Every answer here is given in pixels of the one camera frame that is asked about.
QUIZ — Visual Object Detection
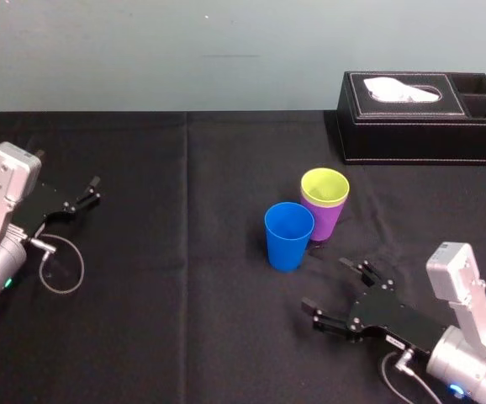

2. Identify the purple plastic cup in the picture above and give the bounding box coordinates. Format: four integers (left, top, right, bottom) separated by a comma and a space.
299, 189, 347, 243

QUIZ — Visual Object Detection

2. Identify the black table cloth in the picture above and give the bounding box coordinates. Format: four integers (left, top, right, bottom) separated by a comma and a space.
0, 109, 486, 404

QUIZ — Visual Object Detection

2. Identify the yellow-green plastic cup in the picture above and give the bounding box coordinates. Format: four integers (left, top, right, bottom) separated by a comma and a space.
300, 167, 351, 209

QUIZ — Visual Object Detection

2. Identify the white tissue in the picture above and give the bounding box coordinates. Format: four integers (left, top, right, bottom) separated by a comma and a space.
362, 77, 443, 104

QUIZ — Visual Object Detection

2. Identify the thin right gripper cable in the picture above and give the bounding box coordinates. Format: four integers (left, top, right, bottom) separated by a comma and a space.
380, 348, 442, 404

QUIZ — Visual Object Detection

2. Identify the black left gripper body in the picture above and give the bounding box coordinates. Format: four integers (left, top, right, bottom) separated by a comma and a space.
9, 181, 78, 237

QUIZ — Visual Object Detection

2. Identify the black leather tissue box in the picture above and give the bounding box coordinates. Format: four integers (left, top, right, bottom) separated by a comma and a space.
335, 70, 486, 167

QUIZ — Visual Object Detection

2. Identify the thin gripper cable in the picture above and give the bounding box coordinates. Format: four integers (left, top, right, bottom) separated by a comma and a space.
29, 233, 86, 295
380, 348, 442, 404

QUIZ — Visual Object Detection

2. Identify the blue plastic cup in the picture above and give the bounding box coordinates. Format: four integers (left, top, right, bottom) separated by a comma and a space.
263, 201, 315, 274

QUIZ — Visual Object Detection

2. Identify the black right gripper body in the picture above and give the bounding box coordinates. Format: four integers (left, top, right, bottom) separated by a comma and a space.
346, 289, 446, 357

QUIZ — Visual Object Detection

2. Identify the thin left gripper cable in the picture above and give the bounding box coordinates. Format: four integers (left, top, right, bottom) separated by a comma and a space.
29, 233, 86, 295

